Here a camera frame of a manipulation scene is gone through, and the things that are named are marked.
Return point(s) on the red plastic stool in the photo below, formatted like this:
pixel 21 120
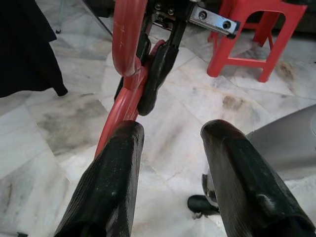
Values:
pixel 237 61

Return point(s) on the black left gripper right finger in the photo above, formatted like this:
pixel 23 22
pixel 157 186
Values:
pixel 247 192

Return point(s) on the salmon pink plastic hanger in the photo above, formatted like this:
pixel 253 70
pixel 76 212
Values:
pixel 128 37

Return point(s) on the black garment with red trim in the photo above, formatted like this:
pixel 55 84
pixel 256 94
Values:
pixel 24 49

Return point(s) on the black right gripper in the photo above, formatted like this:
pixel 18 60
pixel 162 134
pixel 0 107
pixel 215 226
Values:
pixel 180 7

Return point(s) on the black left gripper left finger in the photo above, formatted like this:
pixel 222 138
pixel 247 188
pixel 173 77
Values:
pixel 103 192

